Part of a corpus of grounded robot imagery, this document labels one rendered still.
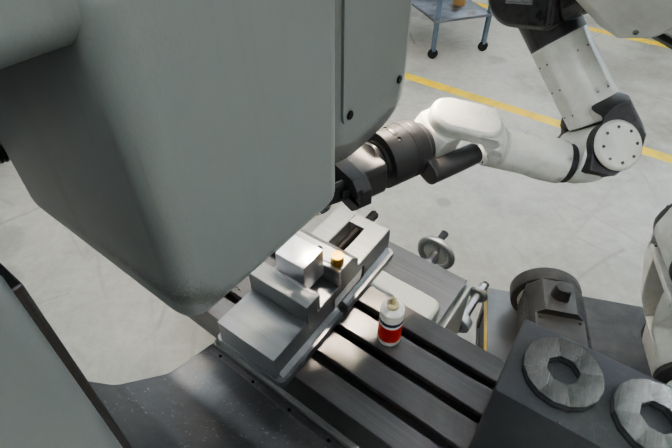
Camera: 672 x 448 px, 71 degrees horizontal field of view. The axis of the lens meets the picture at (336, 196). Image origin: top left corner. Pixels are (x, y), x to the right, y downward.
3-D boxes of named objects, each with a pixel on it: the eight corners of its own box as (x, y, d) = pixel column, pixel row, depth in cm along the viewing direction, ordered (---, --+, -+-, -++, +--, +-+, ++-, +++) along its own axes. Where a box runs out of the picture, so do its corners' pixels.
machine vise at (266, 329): (334, 225, 103) (334, 187, 96) (394, 255, 97) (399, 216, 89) (216, 341, 81) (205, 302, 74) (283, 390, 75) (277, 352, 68)
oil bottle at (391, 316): (385, 322, 84) (389, 283, 77) (404, 334, 83) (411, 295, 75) (372, 339, 82) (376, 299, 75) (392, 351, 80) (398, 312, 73)
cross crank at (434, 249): (422, 248, 147) (427, 221, 139) (457, 266, 141) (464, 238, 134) (396, 281, 137) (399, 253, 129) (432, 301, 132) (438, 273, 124)
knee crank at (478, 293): (476, 281, 149) (480, 268, 145) (494, 290, 146) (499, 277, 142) (444, 329, 135) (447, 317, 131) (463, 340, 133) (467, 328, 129)
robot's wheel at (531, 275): (568, 314, 149) (590, 273, 136) (570, 328, 145) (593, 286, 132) (502, 302, 153) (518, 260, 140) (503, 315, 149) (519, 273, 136)
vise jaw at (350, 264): (303, 237, 91) (303, 222, 88) (358, 266, 85) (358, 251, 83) (283, 256, 87) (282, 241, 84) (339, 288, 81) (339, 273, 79)
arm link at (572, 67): (614, 153, 85) (559, 41, 84) (673, 145, 72) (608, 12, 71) (560, 183, 84) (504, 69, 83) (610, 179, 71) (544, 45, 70)
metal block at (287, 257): (296, 258, 84) (294, 234, 81) (323, 273, 82) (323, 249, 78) (277, 276, 81) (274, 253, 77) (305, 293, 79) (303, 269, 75)
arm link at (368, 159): (309, 131, 68) (376, 107, 73) (312, 183, 74) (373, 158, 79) (360, 177, 60) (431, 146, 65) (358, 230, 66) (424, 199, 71)
